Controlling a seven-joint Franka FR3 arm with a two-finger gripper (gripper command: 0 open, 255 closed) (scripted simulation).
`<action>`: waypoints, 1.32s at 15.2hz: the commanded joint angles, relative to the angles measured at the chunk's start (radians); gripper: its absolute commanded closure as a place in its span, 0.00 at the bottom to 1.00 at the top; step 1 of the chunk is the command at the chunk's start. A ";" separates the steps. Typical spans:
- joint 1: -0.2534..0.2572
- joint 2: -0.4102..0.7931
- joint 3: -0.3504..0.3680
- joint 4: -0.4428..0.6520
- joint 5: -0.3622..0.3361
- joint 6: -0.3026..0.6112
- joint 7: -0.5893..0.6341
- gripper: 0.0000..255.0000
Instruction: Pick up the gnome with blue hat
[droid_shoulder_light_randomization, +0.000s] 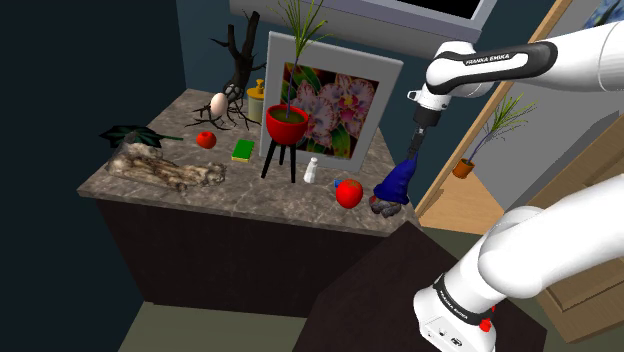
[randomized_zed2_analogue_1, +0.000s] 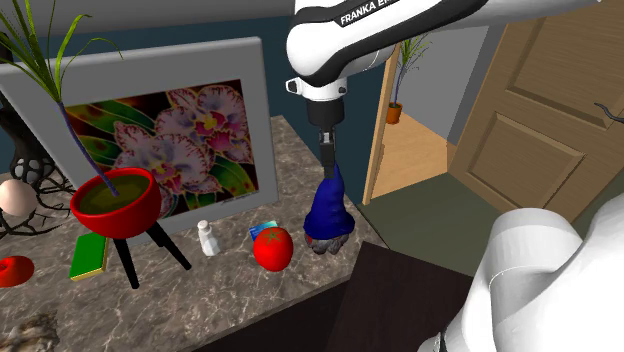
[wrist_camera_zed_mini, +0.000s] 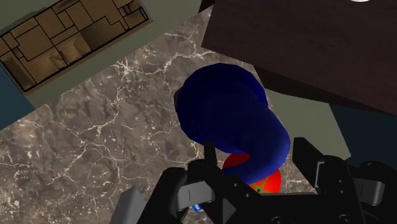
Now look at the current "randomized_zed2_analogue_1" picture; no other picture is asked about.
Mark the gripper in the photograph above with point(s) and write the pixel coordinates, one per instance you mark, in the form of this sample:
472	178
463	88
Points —
325	114

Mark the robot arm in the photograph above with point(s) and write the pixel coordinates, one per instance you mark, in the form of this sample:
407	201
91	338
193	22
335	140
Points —
341	44

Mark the potted plant in orange pot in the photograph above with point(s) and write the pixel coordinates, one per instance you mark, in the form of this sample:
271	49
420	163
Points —
394	113

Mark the gnome figure with blue hat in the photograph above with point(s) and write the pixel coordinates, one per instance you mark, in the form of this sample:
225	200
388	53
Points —
327	209

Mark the blue card box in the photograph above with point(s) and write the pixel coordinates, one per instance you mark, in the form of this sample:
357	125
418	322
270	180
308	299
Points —
257	230

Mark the red tomato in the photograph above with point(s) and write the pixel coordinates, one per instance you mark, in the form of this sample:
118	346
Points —
273	249

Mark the white salt shaker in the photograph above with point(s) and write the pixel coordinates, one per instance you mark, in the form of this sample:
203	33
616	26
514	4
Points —
208	241

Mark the grey framed flower picture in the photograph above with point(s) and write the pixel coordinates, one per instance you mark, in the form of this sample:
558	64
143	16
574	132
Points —
146	68

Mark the wooden panel door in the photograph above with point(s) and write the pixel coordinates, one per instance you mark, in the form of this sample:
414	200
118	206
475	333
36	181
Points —
536	122

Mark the marble top table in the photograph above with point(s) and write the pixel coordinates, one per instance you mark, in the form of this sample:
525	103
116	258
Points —
195	302

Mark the red plant pot on tripod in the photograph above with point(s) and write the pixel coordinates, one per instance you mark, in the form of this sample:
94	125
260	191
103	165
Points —
117	214

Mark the green book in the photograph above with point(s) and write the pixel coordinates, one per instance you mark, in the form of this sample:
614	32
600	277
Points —
88	256

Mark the black branch sculpture with sphere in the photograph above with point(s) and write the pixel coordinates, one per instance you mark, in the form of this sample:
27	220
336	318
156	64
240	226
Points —
22	146

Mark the grey rough rock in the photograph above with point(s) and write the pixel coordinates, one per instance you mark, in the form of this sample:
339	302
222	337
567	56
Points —
29	336

